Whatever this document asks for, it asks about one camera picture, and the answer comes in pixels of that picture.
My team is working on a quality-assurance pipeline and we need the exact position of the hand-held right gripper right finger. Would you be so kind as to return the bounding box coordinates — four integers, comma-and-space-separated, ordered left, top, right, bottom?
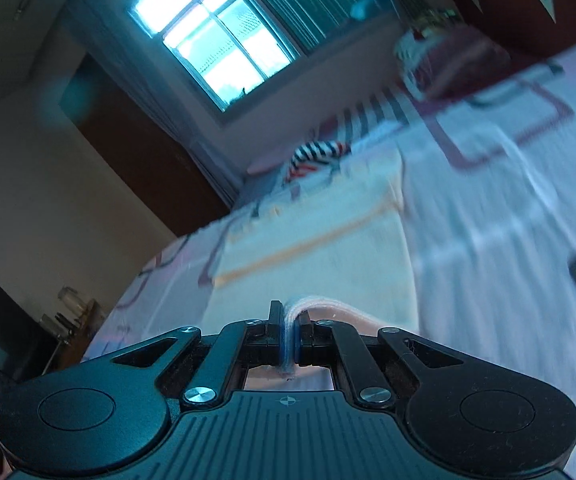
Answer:
293, 310, 466, 406

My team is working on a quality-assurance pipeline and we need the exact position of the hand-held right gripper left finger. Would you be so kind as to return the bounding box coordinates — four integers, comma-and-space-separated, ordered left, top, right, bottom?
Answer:
110, 300, 285, 408

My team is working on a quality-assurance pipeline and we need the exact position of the cream knitted sweater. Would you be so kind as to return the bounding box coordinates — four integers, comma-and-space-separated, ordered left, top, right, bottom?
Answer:
212, 154, 421, 392

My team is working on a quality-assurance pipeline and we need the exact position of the black and white striped garment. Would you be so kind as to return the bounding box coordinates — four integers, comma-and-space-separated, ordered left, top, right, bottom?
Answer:
283, 140, 355, 182

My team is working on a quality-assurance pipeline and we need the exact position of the patterned bed sheet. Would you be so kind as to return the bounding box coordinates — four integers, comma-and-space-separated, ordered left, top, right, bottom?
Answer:
80, 35, 576, 480

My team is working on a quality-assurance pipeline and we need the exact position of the glass jar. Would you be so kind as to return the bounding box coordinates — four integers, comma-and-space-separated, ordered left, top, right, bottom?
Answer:
58, 286, 82, 317

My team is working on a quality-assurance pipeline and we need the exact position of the dark brown wardrobe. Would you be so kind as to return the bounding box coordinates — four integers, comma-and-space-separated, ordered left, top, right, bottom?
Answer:
58, 52, 232, 239

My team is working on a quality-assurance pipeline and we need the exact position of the striped blanket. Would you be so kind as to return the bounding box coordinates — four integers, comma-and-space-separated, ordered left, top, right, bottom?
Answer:
317, 94, 415, 137

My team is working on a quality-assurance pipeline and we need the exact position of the window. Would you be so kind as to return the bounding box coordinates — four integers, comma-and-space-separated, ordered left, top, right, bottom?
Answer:
127, 0, 400, 115

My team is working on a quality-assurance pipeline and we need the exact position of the sheer striped curtain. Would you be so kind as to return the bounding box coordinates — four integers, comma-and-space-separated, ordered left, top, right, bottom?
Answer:
240, 0, 395, 57

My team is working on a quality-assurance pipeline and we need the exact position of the striped pillow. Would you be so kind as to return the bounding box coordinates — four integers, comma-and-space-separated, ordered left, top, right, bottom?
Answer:
394, 25, 515, 102

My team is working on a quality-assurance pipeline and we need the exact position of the dark patterned bag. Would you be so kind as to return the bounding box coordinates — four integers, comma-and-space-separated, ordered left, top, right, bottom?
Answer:
412, 7, 462, 37

